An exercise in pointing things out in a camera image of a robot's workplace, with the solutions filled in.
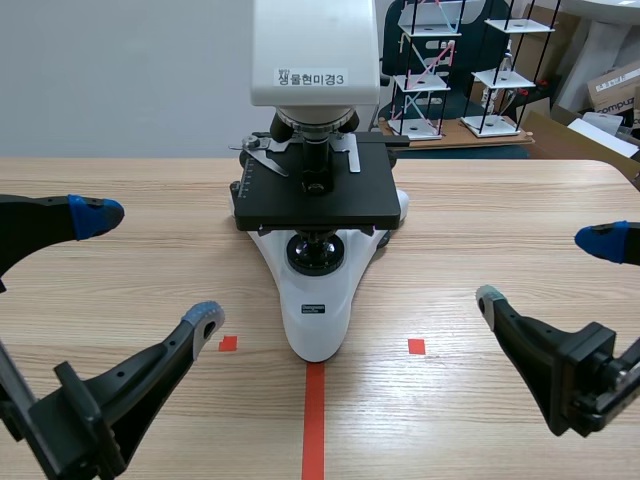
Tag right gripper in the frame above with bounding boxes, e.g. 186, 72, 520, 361
474, 220, 640, 441

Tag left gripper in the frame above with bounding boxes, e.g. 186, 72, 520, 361
0, 299, 227, 480

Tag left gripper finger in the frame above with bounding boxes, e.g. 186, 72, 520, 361
0, 193, 126, 295

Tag brown cardboard box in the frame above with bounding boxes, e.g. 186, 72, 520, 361
519, 108, 640, 177

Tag white and black microscope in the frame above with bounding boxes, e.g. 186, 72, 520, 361
228, 0, 411, 365

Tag flat wooden board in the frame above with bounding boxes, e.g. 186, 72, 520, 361
373, 117, 535, 150

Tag printed cardboard box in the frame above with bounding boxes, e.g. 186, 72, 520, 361
585, 63, 640, 122

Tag white tiered tower black rods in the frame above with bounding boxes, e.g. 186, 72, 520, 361
458, 0, 557, 139

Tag white wash basin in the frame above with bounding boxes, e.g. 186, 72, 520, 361
560, 0, 640, 109

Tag white tiered tower with straws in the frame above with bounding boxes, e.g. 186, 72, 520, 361
387, 0, 462, 142

